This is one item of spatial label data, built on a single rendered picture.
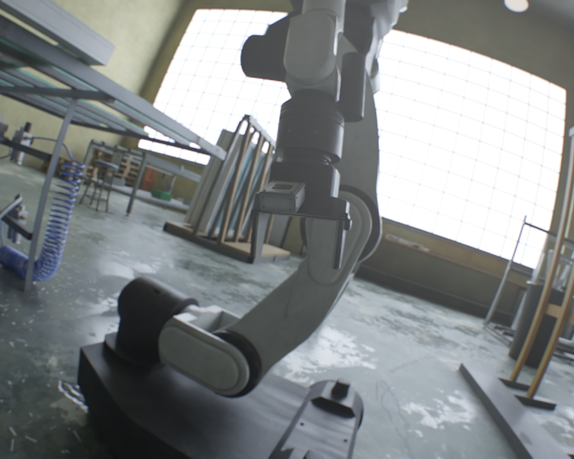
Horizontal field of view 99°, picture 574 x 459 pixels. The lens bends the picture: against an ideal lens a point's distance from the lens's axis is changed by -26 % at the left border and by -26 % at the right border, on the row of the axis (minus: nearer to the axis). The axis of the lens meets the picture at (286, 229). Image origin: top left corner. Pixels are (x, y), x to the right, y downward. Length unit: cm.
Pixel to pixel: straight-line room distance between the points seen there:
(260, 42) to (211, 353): 65
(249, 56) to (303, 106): 37
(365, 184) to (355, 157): 5
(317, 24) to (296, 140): 17
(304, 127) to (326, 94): 6
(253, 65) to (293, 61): 34
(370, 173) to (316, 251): 17
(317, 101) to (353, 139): 21
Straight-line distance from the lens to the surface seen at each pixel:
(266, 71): 76
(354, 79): 45
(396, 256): 727
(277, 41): 74
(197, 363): 67
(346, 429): 79
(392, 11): 82
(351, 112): 43
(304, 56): 44
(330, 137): 41
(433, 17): 959
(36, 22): 94
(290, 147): 41
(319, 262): 54
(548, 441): 168
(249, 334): 65
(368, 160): 60
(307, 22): 47
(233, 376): 63
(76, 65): 107
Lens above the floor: 59
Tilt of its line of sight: 1 degrees down
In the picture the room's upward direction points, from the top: 18 degrees clockwise
